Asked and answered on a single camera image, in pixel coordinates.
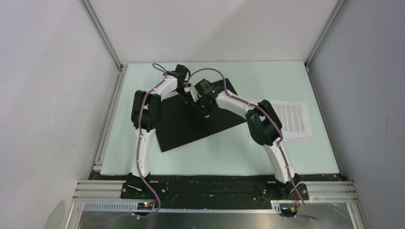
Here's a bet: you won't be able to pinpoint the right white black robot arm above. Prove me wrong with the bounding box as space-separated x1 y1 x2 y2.
187 80 304 201

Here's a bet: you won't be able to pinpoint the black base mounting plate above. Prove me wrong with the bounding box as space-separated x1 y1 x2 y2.
89 172 345 209

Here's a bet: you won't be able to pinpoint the aluminium corner post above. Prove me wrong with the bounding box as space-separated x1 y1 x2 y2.
79 0 123 71
304 0 348 71

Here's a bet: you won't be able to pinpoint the red black folder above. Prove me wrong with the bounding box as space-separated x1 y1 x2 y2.
156 80 246 152

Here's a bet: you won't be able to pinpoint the left small controller board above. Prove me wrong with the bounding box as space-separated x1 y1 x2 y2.
137 202 154 210

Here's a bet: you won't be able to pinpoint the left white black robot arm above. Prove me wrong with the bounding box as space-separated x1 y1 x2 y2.
127 63 191 198

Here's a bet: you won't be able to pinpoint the left aluminium corner post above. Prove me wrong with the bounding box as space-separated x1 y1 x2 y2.
79 0 123 71

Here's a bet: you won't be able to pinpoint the printed paper sheets stack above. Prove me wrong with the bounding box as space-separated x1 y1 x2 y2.
248 100 314 145

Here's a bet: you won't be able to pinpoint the small controller board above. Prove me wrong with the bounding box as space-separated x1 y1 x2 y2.
280 207 299 218
137 202 154 210

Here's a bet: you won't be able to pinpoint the white slotted cable duct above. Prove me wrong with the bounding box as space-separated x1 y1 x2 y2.
83 201 280 214

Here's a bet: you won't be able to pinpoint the right small controller board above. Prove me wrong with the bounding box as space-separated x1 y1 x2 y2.
280 207 299 218

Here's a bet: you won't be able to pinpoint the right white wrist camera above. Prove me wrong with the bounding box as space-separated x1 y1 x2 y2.
184 86 199 102

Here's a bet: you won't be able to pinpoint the aluminium frame rails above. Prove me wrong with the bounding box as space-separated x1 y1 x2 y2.
62 180 369 229

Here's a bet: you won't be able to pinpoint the right aluminium corner post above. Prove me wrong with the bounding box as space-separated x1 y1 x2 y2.
304 0 348 71

